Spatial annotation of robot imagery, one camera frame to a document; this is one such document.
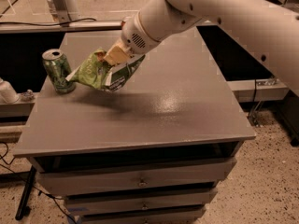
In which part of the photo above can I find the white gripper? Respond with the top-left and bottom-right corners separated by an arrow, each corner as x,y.
104,11 -> 161,65

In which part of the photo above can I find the green jalapeno chip bag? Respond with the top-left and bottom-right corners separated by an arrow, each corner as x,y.
66,49 -> 145,91

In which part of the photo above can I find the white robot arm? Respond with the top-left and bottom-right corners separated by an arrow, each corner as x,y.
105,0 -> 299,95

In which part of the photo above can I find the green soda can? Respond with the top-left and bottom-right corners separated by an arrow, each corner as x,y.
42,49 -> 76,94

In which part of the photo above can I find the small metal knob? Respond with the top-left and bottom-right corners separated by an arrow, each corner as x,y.
20,90 -> 35,102

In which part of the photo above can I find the grey drawer cabinet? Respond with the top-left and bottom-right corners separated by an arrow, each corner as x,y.
12,26 -> 257,224

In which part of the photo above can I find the white plastic bottle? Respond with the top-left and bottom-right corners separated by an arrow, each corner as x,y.
0,78 -> 19,104

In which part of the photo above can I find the top grey drawer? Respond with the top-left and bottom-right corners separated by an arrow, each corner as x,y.
36,158 -> 236,196

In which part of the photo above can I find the grey drawer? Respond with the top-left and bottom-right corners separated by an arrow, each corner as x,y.
81,205 -> 206,224
64,189 -> 217,216
36,158 -> 236,196

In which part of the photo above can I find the middle grey drawer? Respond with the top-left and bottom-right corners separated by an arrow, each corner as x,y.
64,189 -> 217,216

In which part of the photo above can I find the black table leg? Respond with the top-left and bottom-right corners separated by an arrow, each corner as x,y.
15,167 -> 36,221

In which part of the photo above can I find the bottom grey drawer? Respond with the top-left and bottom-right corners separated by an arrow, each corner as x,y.
81,205 -> 206,224

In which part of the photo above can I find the grey metal rail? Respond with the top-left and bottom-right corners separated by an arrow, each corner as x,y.
0,18 -> 121,34

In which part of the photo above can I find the black cable on rail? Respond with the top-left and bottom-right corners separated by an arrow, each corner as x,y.
0,17 -> 97,28

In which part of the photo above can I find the metal upright bracket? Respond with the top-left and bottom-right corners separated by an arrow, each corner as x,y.
46,0 -> 79,23

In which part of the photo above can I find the black floor cable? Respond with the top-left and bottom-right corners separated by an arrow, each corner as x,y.
0,141 -> 78,224

